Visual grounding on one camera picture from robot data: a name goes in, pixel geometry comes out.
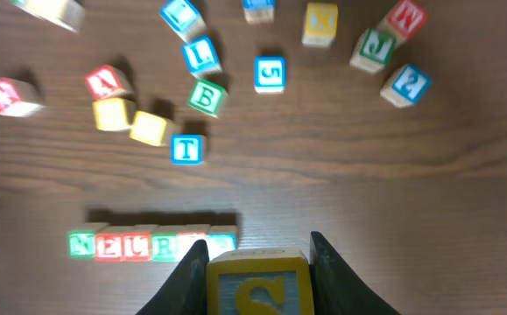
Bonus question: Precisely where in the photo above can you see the green J block right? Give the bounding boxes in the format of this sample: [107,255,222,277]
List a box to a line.
[349,28,397,74]

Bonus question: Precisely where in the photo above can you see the blue S block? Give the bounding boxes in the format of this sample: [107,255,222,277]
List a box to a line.
[254,56,286,94]

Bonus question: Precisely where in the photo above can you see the red A block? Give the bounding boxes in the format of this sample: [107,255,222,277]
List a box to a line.
[85,65,134,101]

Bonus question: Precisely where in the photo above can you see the red E block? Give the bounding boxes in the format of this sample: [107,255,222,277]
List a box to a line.
[95,226,130,262]

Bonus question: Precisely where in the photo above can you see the green R block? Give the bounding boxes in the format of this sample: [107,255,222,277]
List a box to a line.
[151,225,184,263]

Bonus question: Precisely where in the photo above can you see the blue P block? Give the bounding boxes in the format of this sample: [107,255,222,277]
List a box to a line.
[206,225,238,260]

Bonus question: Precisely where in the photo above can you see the yellow S block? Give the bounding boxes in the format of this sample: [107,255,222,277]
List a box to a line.
[206,248,314,315]

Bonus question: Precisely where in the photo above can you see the blue 2 block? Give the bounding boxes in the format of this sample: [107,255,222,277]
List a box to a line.
[380,64,432,109]

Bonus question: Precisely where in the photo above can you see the blue l block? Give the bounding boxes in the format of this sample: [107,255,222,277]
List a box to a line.
[158,0,206,42]
[181,36,222,77]

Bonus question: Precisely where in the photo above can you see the green N block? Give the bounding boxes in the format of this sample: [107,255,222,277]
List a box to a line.
[67,222,109,259]

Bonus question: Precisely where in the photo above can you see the yellow block beside Z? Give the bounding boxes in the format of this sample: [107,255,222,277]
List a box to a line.
[11,0,85,33]

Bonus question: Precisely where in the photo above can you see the blue D block right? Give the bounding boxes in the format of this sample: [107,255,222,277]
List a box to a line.
[243,0,275,25]

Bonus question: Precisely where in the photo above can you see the yellow block right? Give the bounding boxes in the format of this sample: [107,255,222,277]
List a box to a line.
[302,3,338,48]

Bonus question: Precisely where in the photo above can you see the yellow O block centre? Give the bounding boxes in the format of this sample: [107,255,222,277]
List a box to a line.
[92,97,137,131]

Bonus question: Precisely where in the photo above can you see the green B block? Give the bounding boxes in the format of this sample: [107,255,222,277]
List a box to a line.
[188,79,228,118]

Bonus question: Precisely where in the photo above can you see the blue L block upper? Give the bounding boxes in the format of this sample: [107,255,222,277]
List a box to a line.
[158,0,206,42]

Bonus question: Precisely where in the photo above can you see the red u block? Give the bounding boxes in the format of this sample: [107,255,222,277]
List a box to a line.
[0,77,44,117]
[122,224,158,262]

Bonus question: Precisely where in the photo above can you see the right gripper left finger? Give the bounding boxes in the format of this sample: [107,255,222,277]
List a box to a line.
[137,240,209,315]

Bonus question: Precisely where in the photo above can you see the blue L block lower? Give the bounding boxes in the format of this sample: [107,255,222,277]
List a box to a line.
[181,36,222,77]

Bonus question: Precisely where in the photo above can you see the yellow C block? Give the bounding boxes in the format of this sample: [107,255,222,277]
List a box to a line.
[130,111,179,147]

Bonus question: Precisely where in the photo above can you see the red M block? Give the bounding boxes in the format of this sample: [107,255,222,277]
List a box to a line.
[377,0,428,47]

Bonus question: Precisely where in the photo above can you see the blue T block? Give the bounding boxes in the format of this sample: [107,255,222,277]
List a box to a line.
[170,134,206,165]

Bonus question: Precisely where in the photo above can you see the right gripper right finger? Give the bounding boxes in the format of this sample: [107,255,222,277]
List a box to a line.
[310,231,400,315]

